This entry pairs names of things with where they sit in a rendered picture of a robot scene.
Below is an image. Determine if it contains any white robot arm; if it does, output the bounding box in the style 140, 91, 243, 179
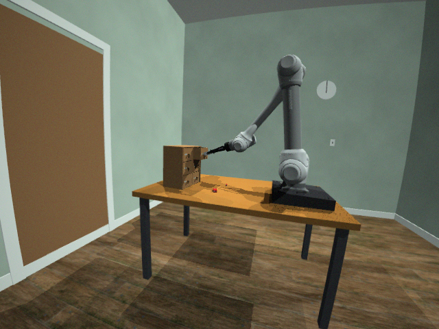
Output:
228, 55, 309, 193

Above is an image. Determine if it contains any dark brown drawer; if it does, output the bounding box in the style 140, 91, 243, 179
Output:
193, 147, 208, 160
192, 171, 200, 184
183, 147, 193, 161
183, 160, 193, 175
193, 160, 200, 172
182, 173, 192, 188

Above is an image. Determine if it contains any small brown chest of drawers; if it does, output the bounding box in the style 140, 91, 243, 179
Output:
163, 146, 189, 189

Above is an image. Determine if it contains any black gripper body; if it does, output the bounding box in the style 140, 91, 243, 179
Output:
220, 142, 231, 151

